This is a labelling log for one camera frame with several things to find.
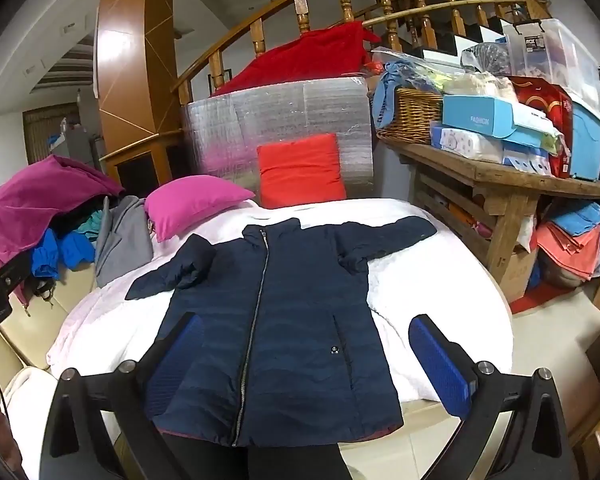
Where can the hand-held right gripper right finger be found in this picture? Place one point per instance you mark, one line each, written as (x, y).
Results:
(437, 365)

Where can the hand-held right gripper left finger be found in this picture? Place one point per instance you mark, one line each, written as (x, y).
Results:
(180, 355)

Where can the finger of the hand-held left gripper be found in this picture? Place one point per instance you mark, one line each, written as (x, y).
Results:
(5, 272)

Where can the navy blue padded jacket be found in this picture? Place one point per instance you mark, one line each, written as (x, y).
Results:
(280, 335)

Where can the pile of clothes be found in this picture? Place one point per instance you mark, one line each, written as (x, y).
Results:
(25, 200)

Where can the cream sofa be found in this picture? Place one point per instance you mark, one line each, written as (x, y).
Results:
(25, 340)

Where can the bright blue garment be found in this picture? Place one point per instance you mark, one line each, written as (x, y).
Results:
(45, 255)

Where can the white fleece blanket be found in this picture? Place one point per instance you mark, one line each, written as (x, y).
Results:
(430, 280)

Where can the white plush throw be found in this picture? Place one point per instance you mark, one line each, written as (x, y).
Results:
(30, 395)

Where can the teal garment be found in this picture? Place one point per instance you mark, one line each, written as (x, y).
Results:
(90, 225)

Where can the red floor mat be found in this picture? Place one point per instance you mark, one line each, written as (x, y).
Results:
(530, 300)

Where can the grey garment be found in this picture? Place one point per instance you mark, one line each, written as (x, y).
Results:
(122, 240)

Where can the grey appliance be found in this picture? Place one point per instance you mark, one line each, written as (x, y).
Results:
(80, 145)

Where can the pink pillow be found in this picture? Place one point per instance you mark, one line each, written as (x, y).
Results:
(195, 205)

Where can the person's legs in black pants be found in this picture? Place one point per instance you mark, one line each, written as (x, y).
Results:
(290, 465)

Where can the coral cloth stack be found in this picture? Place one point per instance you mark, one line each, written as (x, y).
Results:
(565, 250)

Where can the blue cloth stack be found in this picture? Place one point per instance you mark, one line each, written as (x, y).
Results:
(575, 217)

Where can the wooden shelf unit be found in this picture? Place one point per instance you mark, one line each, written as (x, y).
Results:
(455, 160)

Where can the red cloth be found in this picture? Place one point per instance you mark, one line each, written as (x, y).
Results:
(305, 55)
(300, 170)

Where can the blue patterned tissue pack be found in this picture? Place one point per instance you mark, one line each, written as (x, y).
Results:
(527, 157)

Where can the wooden column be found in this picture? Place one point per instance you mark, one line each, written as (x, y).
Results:
(135, 60)

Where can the wicker basket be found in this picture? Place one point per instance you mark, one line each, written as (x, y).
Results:
(415, 115)

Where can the light blue cardboard box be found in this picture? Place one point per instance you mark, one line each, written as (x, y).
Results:
(480, 115)

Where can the silver foil insulation panel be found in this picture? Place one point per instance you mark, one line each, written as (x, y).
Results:
(280, 110)

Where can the blue plastic bin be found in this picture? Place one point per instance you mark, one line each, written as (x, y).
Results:
(587, 145)

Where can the cream cloth bundle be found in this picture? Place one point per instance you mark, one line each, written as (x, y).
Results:
(480, 85)

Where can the red gift bag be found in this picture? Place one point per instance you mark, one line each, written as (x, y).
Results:
(545, 95)

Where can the grey dotted plastic bag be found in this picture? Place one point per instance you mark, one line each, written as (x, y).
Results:
(485, 57)

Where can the clear plastic storage box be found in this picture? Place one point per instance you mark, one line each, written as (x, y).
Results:
(565, 60)

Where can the wooden stair railing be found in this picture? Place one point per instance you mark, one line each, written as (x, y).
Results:
(300, 12)

